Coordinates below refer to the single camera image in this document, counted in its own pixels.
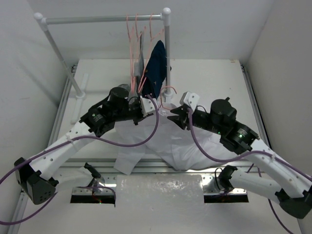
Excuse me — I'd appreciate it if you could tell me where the dark navy garment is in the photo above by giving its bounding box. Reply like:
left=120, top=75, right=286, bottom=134
left=141, top=40, right=167, bottom=99

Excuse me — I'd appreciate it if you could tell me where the grey shirt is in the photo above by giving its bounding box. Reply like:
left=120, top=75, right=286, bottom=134
left=120, top=30, right=146, bottom=99

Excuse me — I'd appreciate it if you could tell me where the white shirt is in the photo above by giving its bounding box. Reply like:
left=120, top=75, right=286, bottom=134
left=113, top=102, right=232, bottom=176

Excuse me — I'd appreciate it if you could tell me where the pink wire hanger with navy garment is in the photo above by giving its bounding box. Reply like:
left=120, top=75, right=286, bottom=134
left=137, top=13, right=164, bottom=93

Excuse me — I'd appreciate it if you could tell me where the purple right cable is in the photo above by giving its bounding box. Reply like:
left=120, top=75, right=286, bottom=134
left=189, top=108, right=312, bottom=234

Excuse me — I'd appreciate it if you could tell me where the purple cable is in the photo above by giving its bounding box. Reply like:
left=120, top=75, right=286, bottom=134
left=0, top=95, right=160, bottom=226
left=189, top=108, right=312, bottom=234

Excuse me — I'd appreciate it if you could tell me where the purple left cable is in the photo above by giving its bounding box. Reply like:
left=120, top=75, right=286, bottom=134
left=0, top=95, right=160, bottom=226

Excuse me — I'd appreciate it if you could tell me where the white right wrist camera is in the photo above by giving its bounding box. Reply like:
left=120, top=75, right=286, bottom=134
left=179, top=91, right=200, bottom=112

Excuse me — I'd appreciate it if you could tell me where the aluminium frame rail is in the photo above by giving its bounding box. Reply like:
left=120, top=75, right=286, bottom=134
left=8, top=59, right=301, bottom=234

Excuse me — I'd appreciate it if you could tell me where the white clothes rack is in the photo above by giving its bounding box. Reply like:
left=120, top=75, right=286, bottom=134
left=33, top=7, right=174, bottom=124

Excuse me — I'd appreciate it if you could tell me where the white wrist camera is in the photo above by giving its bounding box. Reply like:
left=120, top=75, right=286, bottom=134
left=140, top=96, right=157, bottom=117
left=179, top=91, right=200, bottom=112

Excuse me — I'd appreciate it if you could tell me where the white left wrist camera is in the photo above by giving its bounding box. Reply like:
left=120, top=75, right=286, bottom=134
left=140, top=96, right=157, bottom=117

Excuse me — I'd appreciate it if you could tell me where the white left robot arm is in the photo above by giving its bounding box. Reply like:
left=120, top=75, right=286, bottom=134
left=14, top=86, right=143, bottom=205

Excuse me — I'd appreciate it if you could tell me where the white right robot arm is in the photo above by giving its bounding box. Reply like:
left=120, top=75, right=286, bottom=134
left=168, top=98, right=312, bottom=219

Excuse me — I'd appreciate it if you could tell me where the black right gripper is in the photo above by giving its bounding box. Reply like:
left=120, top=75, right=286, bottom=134
left=167, top=105, right=224, bottom=135

